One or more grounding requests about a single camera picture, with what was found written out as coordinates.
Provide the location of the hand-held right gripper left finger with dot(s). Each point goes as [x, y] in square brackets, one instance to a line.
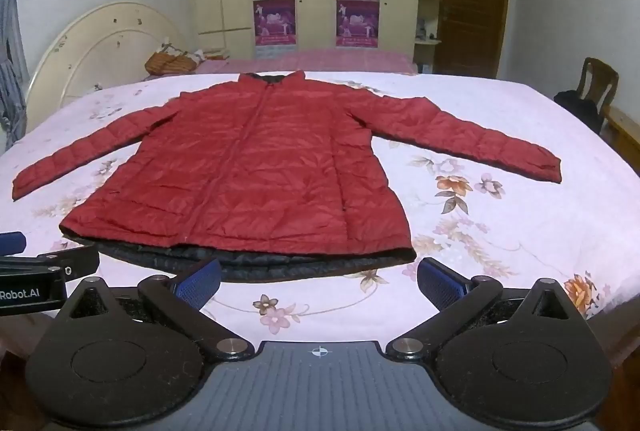
[200, 285]

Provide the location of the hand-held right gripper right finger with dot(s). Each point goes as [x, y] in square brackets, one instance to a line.
[440, 285]

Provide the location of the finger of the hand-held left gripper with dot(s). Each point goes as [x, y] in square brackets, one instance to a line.
[70, 261]
[11, 242]

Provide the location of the red down jacket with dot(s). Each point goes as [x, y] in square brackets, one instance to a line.
[260, 161]

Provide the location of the black quilted jacket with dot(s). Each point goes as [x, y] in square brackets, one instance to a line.
[250, 268]

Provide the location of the floral white bed sheet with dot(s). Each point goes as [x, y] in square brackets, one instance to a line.
[525, 161]

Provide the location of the grey curtain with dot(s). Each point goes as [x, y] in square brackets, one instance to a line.
[9, 61]

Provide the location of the cream curved headboard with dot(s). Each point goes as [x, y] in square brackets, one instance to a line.
[95, 46]

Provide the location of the brown woven basket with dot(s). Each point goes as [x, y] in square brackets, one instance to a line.
[167, 62]

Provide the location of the black bag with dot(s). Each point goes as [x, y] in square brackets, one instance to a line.
[577, 108]

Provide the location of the wooden bench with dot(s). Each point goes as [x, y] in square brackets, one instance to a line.
[624, 126]

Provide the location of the pink striped bed cover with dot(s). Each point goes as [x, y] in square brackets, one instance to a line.
[320, 60]

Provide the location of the wooden chair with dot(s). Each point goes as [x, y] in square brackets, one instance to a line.
[597, 78]

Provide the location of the cream open shelf unit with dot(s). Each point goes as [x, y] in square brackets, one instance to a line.
[430, 16]

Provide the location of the purple wall poster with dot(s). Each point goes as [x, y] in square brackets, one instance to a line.
[357, 22]
[274, 23]

